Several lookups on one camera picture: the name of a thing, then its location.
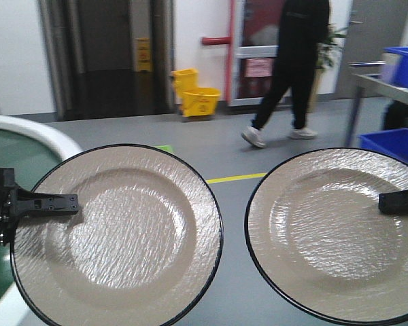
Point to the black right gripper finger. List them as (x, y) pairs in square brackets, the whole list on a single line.
[(394, 203)]

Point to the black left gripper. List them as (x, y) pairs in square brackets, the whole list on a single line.
[(28, 204)]

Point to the beige plate black rim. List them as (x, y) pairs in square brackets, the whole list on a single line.
[(315, 233), (142, 249)]

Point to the green round conveyor belt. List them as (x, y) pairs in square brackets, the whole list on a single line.
[(31, 161)]

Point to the blue bin on floor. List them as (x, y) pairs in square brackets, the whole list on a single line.
[(393, 143)]

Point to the blue bin on table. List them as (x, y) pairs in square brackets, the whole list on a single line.
[(399, 71)]

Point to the steel table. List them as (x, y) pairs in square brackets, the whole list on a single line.
[(370, 83)]

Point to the green potted plant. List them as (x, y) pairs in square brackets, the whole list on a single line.
[(330, 49)]

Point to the yellow wet floor sign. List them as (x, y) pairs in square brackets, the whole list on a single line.
[(143, 54)]

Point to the yellow mop bucket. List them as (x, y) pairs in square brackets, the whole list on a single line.
[(196, 101)]

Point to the person in black clothes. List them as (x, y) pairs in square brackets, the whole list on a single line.
[(303, 27)]

